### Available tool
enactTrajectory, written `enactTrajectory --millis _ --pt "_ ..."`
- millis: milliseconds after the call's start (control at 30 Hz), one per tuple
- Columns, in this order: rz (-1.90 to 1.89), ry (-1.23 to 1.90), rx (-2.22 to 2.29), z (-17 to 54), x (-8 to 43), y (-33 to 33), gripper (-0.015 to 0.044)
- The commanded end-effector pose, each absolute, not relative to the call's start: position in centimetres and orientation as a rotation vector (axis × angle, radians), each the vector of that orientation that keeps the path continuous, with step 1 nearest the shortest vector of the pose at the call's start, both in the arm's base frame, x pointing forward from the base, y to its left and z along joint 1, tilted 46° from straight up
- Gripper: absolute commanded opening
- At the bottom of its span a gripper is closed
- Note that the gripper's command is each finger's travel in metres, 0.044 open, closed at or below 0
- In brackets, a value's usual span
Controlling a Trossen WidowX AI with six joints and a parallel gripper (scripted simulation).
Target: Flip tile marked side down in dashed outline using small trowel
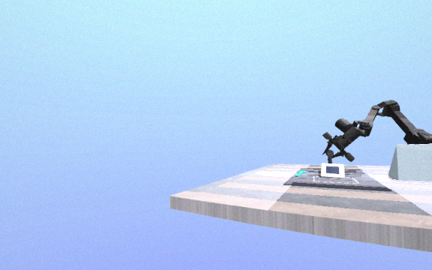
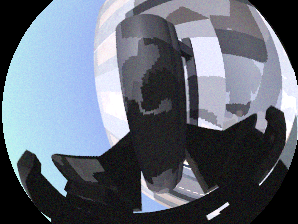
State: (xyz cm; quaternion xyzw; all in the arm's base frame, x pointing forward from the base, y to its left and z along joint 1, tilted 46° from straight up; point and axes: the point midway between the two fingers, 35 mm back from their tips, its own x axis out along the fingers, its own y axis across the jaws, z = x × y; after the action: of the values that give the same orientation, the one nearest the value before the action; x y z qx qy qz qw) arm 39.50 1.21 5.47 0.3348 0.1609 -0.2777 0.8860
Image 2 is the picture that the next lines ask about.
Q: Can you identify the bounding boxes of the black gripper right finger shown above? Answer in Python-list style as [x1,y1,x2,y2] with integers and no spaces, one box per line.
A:
[185,113,258,193]

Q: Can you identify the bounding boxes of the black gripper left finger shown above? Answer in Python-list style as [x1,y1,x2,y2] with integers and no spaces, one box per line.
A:
[52,132,142,212]

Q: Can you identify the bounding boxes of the white square tile with grey centre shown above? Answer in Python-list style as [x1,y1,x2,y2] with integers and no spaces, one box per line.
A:
[184,160,190,169]

